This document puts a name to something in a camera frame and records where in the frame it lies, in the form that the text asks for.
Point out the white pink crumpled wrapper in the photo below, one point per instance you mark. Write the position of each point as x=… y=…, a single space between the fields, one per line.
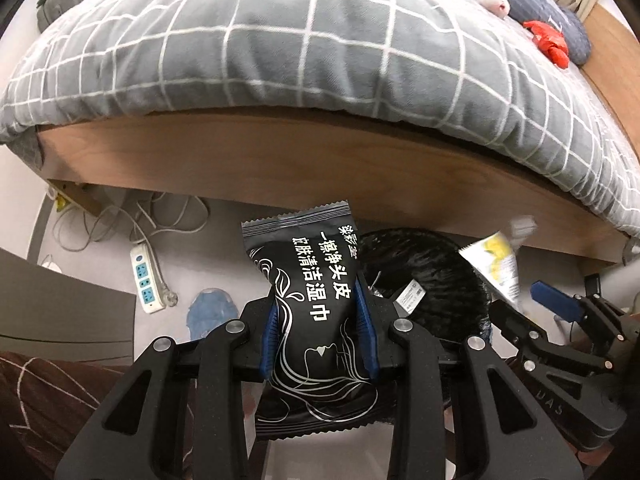
x=494 y=1

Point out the wooden bed frame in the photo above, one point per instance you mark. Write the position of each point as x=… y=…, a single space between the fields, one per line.
x=250 y=160

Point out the red plastic bag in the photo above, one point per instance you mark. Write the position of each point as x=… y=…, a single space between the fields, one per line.
x=547 y=40

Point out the black wipes packet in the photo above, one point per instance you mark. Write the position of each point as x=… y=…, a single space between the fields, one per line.
x=310 y=310

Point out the bin with black liner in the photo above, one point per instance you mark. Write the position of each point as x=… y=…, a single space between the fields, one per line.
x=440 y=270

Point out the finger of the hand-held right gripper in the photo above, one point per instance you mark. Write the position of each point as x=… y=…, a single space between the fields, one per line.
x=515 y=325
x=555 y=300

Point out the blue slipper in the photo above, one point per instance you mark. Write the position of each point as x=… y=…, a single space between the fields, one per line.
x=210 y=315

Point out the grey board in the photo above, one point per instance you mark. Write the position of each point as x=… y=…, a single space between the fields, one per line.
x=60 y=310

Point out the wooden headboard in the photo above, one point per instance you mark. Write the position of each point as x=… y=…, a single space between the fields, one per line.
x=615 y=75

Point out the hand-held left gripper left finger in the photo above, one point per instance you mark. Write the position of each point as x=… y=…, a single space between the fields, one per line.
x=270 y=335

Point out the grey checked bed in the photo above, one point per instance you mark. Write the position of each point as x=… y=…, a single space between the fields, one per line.
x=300 y=50

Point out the white power strip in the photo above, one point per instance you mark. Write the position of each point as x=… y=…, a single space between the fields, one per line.
x=147 y=280

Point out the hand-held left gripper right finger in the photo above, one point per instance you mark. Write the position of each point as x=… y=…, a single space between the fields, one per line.
x=367 y=340

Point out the yellow sachet packet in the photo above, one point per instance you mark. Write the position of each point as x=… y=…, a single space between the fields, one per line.
x=492 y=260

